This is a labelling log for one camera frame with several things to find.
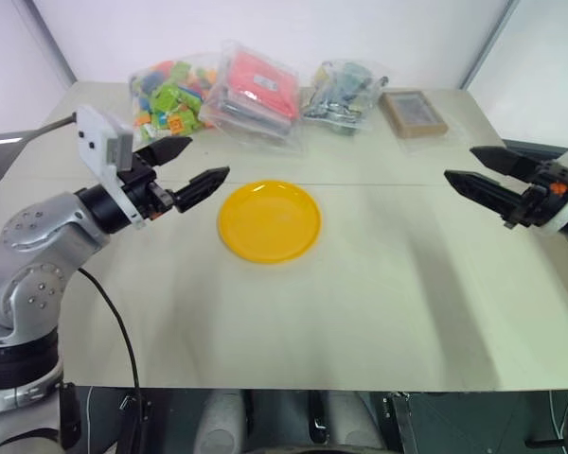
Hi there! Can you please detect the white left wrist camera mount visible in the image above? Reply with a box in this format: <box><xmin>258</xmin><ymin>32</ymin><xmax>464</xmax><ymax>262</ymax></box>
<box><xmin>72</xmin><ymin>104</ymin><xmax>149</xmax><ymax>232</ymax></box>

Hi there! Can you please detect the dark panel with black frame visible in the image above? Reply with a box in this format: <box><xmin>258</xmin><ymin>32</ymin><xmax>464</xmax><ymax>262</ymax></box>
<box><xmin>382</xmin><ymin>389</ymin><xmax>568</xmax><ymax>454</ymax></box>

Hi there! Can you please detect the clear bag of grey-green parts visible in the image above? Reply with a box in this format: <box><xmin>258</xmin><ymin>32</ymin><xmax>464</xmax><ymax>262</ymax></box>
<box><xmin>299</xmin><ymin>58</ymin><xmax>391</xmax><ymax>139</ymax></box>

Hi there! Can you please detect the clear bag of pink packets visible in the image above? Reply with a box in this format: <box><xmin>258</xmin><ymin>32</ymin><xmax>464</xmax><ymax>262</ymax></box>
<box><xmin>198</xmin><ymin>39</ymin><xmax>310</xmax><ymax>158</ymax></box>

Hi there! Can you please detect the yellow plastic plate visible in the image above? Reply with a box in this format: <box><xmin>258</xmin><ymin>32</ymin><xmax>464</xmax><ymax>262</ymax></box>
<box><xmin>216</xmin><ymin>179</ymin><xmax>324</xmax><ymax>266</ymax></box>

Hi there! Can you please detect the black bracket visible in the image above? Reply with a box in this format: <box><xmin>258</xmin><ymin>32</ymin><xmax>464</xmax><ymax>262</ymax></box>
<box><xmin>116</xmin><ymin>391</ymin><xmax>153</xmax><ymax>454</ymax></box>

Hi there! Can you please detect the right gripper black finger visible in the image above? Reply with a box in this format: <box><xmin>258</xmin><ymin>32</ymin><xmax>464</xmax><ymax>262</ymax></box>
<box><xmin>469</xmin><ymin>145</ymin><xmax>541</xmax><ymax>183</ymax></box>
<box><xmin>443</xmin><ymin>168</ymin><xmax>527</xmax><ymax>221</ymax></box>

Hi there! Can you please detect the brown flat box in wrap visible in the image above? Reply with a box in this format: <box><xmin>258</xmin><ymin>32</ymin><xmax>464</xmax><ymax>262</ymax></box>
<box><xmin>377</xmin><ymin>87</ymin><xmax>461</xmax><ymax>155</ymax></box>

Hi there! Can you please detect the grey aluminium frame post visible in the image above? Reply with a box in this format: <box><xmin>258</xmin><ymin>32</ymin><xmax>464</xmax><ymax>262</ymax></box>
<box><xmin>457</xmin><ymin>0</ymin><xmax>515</xmax><ymax>90</ymax></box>
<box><xmin>26</xmin><ymin>0</ymin><xmax>80</xmax><ymax>84</ymax></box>

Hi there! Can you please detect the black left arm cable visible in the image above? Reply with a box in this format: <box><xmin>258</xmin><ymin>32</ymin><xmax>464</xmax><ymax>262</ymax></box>
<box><xmin>77</xmin><ymin>268</ymin><xmax>141</xmax><ymax>454</ymax></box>

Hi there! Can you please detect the black upright block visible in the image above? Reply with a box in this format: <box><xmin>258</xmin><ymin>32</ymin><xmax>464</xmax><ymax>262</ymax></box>
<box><xmin>58</xmin><ymin>381</ymin><xmax>83</xmax><ymax>451</ymax></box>

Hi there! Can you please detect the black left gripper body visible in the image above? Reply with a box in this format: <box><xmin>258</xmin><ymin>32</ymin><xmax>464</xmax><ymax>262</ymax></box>
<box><xmin>116</xmin><ymin>152</ymin><xmax>178</xmax><ymax>222</ymax></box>

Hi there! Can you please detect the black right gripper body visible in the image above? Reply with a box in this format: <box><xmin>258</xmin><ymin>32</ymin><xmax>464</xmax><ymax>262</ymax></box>
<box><xmin>503</xmin><ymin>160</ymin><xmax>568</xmax><ymax>232</ymax></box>

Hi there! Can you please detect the bag of colourful toy blocks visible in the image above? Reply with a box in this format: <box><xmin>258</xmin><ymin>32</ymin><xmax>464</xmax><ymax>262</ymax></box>
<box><xmin>128</xmin><ymin>51</ymin><xmax>222</xmax><ymax>144</ymax></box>

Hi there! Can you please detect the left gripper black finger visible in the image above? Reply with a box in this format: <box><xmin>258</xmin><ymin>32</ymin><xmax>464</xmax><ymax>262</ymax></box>
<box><xmin>133</xmin><ymin>135</ymin><xmax>194</xmax><ymax>168</ymax></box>
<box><xmin>172</xmin><ymin>165</ymin><xmax>232</xmax><ymax>214</ymax></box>

